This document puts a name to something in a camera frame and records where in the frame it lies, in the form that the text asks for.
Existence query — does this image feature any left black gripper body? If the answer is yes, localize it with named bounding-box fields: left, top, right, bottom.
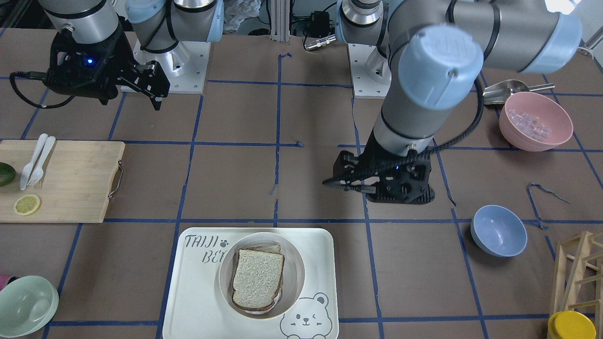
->
left=333, top=137, right=435, bottom=204

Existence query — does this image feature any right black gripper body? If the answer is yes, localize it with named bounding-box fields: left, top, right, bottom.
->
left=47, top=28, right=160, bottom=102

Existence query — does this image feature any cream round plate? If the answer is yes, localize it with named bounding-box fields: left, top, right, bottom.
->
left=217, top=232, right=305, bottom=321

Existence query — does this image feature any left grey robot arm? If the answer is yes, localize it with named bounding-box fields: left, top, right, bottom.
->
left=323, top=0, right=582, bottom=204

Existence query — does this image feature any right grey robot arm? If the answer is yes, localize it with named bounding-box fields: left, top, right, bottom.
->
left=40, top=0, right=224, bottom=110

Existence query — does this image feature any wooden cutting board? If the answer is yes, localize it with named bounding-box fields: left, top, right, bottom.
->
left=0, top=140, right=125, bottom=223

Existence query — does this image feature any blue bowl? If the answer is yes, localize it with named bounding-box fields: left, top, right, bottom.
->
left=470, top=205, right=528, bottom=258

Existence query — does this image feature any white plastic fork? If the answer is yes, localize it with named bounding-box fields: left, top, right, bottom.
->
left=27, top=137, right=56, bottom=186

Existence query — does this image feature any white plastic knife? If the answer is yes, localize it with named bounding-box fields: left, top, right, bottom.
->
left=19, top=133, right=48, bottom=190

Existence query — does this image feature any fried egg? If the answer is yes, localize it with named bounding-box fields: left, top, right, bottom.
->
left=245, top=288, right=282, bottom=315

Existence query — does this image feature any green avocado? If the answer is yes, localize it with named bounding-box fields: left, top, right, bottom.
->
left=0, top=162, right=16, bottom=187

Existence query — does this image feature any metal scoop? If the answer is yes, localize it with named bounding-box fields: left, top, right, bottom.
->
left=483, top=80, right=556, bottom=105

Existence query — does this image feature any pink bowl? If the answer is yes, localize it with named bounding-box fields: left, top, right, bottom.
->
left=499, top=92, right=574, bottom=152

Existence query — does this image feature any lemon slice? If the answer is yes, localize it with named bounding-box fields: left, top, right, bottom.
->
left=13, top=194, right=41, bottom=216

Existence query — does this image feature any cream bear tray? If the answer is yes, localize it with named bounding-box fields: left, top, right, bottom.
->
left=163, top=227, right=340, bottom=339

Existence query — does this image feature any wooden dish rack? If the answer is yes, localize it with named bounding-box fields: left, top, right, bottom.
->
left=550, top=231, right=603, bottom=331

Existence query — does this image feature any yellow cup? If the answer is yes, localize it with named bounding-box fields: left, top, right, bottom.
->
left=547, top=310, right=596, bottom=339

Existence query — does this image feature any pink cloth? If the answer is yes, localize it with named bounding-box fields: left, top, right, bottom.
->
left=0, top=274, right=18, bottom=290

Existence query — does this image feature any green bowl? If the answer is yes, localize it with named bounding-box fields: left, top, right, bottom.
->
left=0, top=275, right=59, bottom=338

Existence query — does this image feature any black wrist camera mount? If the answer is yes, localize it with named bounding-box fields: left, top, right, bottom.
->
left=42, top=51, right=119, bottom=105

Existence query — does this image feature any aluminium frame post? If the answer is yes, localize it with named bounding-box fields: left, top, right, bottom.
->
left=266, top=0, right=292, bottom=44

